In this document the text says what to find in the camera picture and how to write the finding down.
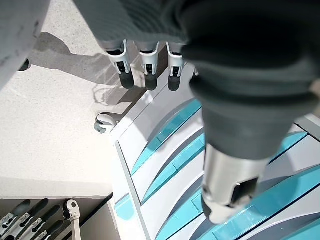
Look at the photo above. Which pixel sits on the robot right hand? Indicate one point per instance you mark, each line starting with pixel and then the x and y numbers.
pixel 25 222

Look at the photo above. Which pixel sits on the white metal rack frame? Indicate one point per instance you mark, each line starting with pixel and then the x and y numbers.
pixel 75 230

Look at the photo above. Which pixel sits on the white drawer with blue front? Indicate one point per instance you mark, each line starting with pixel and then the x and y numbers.
pixel 312 232
pixel 175 222
pixel 185 155
pixel 172 127
pixel 275 200

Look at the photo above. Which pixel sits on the silver robot left leg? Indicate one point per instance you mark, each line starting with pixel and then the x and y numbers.
pixel 12 30

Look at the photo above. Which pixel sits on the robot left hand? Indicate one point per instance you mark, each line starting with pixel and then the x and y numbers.
pixel 237 62

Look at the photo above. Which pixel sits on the white medical cart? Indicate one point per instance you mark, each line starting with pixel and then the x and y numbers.
pixel 140 107

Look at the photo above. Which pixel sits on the medical cart caster wheel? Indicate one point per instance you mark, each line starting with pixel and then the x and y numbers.
pixel 103 120

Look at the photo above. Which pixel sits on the white rack caster wheel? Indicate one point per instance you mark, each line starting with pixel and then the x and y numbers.
pixel 72 207

